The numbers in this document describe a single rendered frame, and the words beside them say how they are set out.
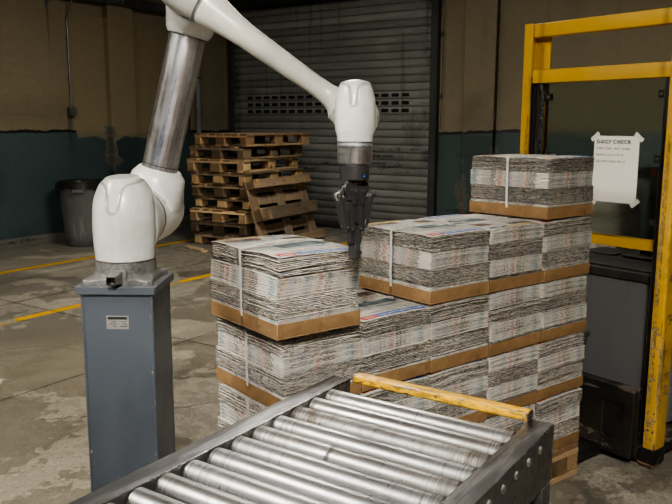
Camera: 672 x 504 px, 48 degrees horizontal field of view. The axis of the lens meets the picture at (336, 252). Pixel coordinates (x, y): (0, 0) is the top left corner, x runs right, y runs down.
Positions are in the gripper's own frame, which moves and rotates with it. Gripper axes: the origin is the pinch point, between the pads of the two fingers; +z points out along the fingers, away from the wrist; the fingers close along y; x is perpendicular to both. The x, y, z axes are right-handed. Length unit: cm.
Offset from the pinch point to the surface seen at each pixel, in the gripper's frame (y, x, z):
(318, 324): 1.5, -13.4, 24.2
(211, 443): 57, 27, 30
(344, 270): -8.0, -13.8, 10.2
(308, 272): 4.8, -13.6, 9.2
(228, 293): 14.6, -39.8, 18.4
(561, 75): -160, -54, -52
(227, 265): 14.1, -40.9, 10.3
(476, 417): -71, -17, 70
